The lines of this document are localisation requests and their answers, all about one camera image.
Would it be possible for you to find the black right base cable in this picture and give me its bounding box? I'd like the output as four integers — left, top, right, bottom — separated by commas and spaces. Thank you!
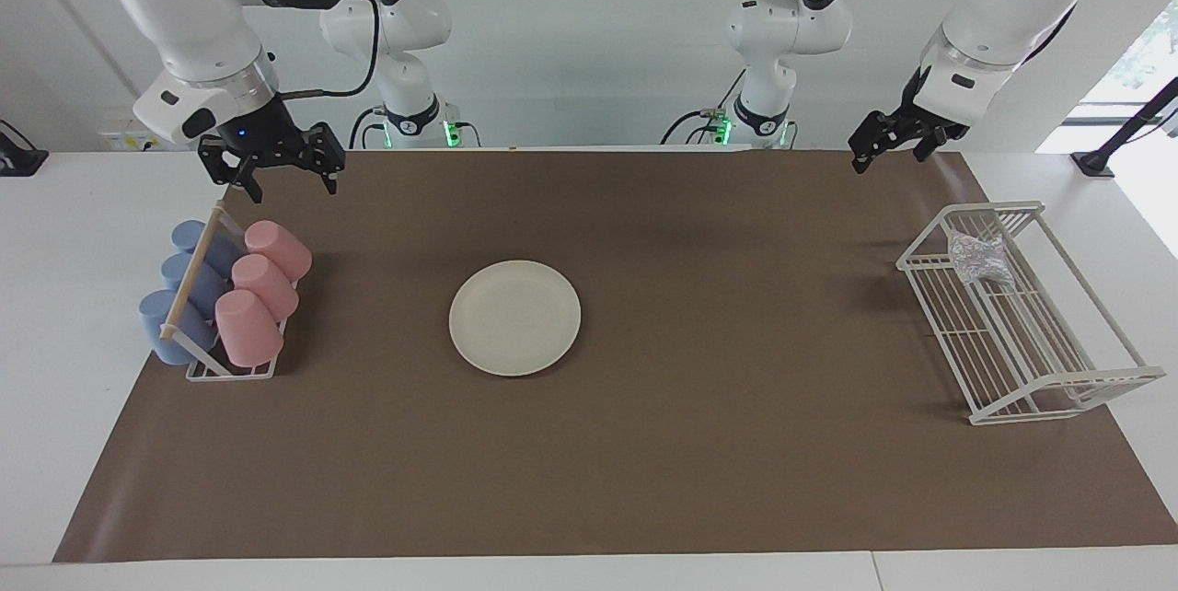
348, 106, 387, 150

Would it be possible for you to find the cream round plate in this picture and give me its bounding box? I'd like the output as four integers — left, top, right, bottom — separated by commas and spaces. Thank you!
448, 260, 583, 378

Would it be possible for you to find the black left base cable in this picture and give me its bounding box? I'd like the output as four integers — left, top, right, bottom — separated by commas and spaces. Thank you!
660, 66, 748, 147

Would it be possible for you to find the black base cable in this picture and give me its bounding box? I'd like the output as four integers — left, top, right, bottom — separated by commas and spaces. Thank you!
348, 106, 387, 150
660, 66, 748, 147

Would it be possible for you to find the black camera stand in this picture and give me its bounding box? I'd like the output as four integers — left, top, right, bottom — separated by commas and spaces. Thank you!
1070, 75, 1178, 178

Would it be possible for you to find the brown table mat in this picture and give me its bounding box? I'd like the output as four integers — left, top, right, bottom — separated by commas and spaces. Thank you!
52, 149, 1178, 564

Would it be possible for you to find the white wall outlet box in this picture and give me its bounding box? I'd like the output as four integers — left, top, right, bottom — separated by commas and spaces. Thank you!
99, 117, 162, 153

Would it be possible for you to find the pink plastic cup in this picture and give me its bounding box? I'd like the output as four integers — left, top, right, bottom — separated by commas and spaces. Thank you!
214, 289, 284, 368
231, 254, 300, 322
244, 220, 313, 283

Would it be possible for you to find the black table clamp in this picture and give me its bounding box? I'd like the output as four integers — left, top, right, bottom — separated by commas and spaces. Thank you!
0, 119, 49, 178

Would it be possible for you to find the silver mesh sponge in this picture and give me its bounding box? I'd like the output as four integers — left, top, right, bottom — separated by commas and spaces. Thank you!
948, 232, 1016, 290

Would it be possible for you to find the blue plastic cup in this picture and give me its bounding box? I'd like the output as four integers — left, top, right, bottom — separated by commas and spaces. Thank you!
161, 252, 231, 316
139, 289, 219, 365
171, 220, 245, 274

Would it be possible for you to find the white wire dish rack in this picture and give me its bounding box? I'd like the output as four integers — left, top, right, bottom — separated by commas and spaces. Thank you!
895, 200, 1167, 426

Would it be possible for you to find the white cup holder rack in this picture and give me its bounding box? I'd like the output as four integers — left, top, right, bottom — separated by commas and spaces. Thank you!
159, 202, 300, 382

